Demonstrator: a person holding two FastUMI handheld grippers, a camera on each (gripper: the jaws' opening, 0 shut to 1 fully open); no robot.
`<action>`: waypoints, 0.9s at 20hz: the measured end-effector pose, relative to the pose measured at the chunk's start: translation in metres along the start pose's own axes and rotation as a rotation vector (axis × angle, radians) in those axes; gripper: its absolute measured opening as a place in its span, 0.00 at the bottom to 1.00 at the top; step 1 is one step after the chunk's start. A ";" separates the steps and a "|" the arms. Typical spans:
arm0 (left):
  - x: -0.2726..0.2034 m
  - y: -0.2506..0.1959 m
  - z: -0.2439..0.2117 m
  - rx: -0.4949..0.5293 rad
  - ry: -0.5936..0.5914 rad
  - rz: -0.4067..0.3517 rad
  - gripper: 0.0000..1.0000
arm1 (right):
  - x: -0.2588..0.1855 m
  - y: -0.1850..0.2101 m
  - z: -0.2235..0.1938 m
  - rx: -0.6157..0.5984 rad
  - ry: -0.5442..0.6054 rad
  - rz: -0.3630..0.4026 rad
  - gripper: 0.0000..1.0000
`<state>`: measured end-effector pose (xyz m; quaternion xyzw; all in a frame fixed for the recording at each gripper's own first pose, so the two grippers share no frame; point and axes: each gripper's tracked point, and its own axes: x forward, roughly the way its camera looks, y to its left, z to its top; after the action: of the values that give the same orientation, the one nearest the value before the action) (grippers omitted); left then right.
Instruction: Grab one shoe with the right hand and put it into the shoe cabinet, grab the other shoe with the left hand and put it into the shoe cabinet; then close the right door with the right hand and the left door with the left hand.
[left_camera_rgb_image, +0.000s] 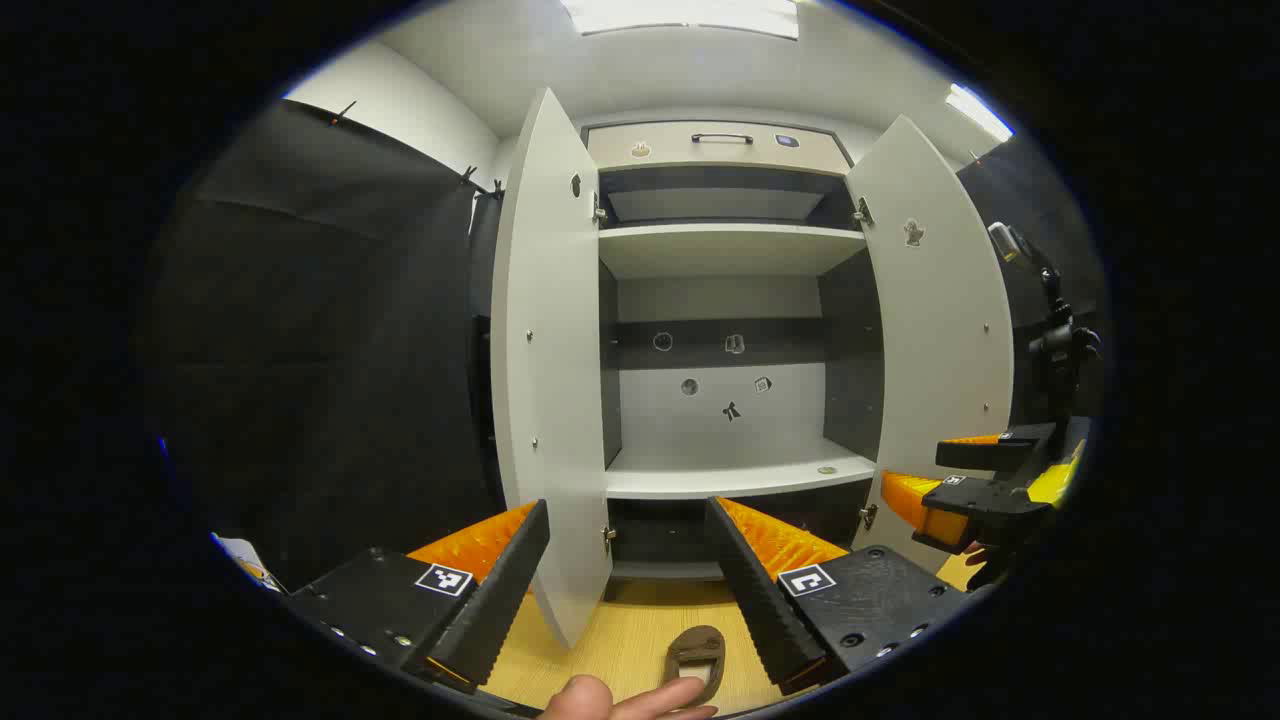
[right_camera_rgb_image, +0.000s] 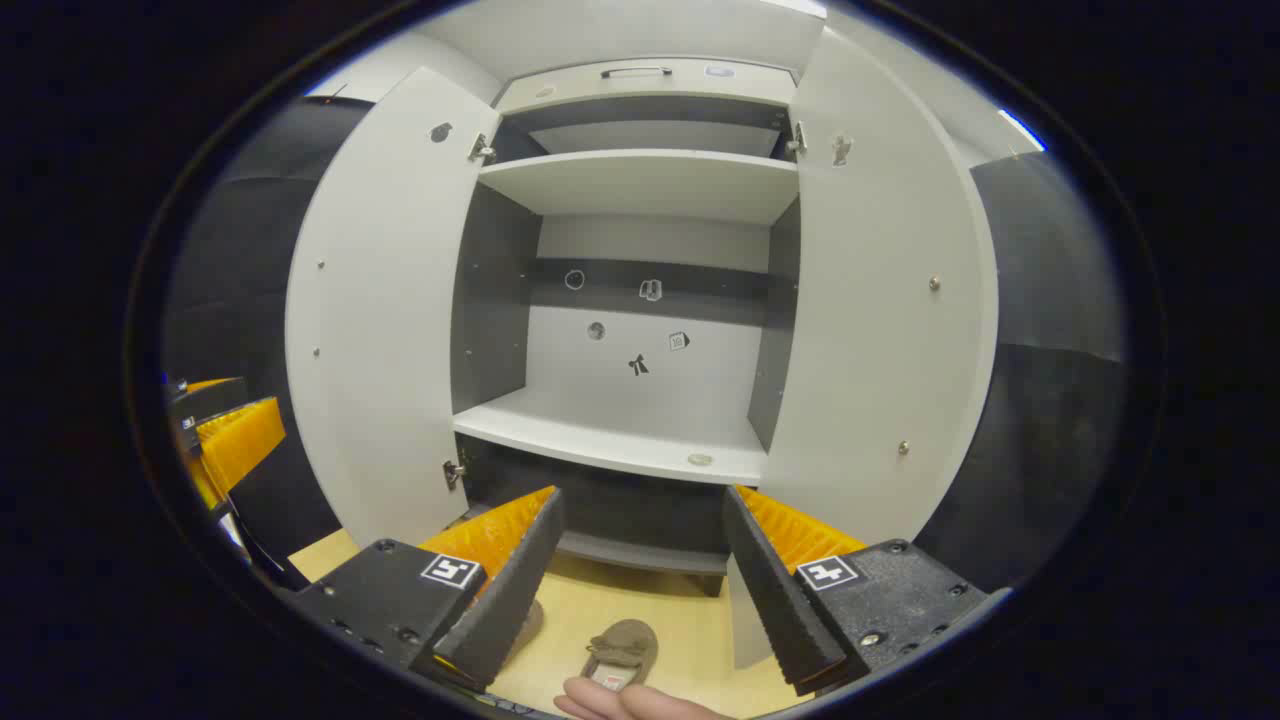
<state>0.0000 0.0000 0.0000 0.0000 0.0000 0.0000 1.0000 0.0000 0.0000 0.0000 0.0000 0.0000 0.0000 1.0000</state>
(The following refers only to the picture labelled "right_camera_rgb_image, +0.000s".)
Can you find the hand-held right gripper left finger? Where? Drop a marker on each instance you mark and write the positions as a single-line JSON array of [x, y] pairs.
[[515, 590]]

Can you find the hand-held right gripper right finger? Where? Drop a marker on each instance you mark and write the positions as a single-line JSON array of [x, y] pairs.
[[775, 600]]

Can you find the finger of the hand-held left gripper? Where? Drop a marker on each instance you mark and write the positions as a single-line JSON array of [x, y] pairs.
[[240, 440], [205, 395]]

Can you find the white shoe cabinet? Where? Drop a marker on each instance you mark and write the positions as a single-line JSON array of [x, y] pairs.
[[620, 430]]

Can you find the white shoe cabinet door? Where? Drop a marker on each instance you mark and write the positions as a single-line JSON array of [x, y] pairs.
[[880, 330], [390, 300]]

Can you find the white cabinet drawer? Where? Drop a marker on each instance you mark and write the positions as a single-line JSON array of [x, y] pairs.
[[560, 90]]

